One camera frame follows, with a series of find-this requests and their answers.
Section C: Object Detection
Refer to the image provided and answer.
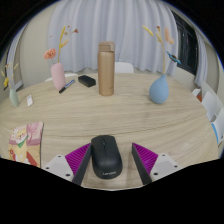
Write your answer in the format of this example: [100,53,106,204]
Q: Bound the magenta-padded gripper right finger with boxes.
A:
[131,142,184,186]

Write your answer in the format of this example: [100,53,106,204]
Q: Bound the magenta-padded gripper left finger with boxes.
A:
[42,142,93,186]

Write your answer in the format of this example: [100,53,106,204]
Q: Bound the black computer mouse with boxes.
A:
[90,134,124,180]

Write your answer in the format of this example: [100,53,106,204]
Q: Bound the cartoon cat print mouse pad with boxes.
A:
[8,121,45,168]

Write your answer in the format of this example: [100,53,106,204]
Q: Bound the white remote control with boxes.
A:
[26,94,35,108]

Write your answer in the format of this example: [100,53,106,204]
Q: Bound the blue vase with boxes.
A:
[148,73,170,105]

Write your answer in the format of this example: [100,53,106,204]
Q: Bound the black and blue marker pen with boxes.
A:
[58,79,76,94]

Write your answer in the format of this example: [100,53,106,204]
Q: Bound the pale green vase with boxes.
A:
[8,87,21,108]

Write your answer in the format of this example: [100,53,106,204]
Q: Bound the black rectangular case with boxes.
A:
[77,74,97,88]

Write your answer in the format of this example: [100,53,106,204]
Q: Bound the pink vase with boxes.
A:
[50,62,67,92]

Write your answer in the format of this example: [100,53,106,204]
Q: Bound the gold insulated drink bottle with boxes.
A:
[97,40,116,97]

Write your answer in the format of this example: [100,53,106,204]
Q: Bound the narrow white curtain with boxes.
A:
[194,29,209,88]
[4,29,28,91]

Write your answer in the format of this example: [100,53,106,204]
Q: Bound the pink and yellow dried flowers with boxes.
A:
[43,25,80,65]

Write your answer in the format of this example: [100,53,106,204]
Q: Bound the dark window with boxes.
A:
[171,11,201,76]

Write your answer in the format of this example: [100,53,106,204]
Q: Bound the yellow and blue dried flowers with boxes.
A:
[142,24,183,76]

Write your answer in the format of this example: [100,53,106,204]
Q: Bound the wide white curtain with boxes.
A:
[46,0,179,76]

